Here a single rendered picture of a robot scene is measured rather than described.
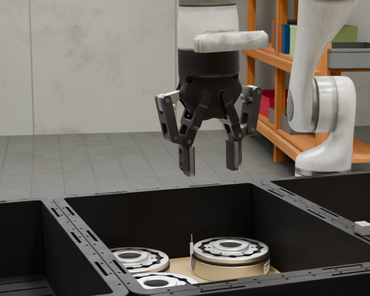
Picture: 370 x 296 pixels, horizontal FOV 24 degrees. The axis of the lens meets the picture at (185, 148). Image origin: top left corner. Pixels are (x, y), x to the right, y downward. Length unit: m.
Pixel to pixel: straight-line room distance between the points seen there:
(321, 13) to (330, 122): 0.18
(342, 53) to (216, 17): 3.84
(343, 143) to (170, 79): 5.91
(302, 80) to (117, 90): 5.90
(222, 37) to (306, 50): 0.38
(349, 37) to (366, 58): 0.68
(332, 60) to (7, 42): 3.20
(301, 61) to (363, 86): 6.37
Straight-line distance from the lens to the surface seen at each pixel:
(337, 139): 1.41
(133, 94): 7.24
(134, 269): 1.06
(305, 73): 1.35
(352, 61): 4.85
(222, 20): 1.01
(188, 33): 1.02
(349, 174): 1.30
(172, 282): 1.01
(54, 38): 7.16
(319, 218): 1.05
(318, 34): 1.32
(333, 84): 1.39
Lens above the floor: 1.20
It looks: 11 degrees down
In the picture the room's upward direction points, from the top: straight up
